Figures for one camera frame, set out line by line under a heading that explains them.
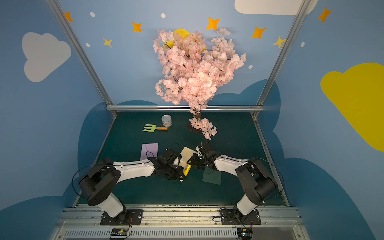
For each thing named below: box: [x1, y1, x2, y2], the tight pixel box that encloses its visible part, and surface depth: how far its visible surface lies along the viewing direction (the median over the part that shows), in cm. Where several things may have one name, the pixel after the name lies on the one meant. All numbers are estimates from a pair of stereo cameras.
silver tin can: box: [161, 114, 172, 127], surface depth 113 cm
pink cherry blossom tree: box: [153, 28, 247, 140], surface depth 74 cm
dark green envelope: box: [202, 166, 222, 185], surface depth 90 cm
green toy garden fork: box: [142, 124, 168, 132], surface depth 113 cm
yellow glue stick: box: [183, 160, 192, 177], surface depth 88 cm
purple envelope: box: [140, 143, 159, 161], surface depth 103 cm
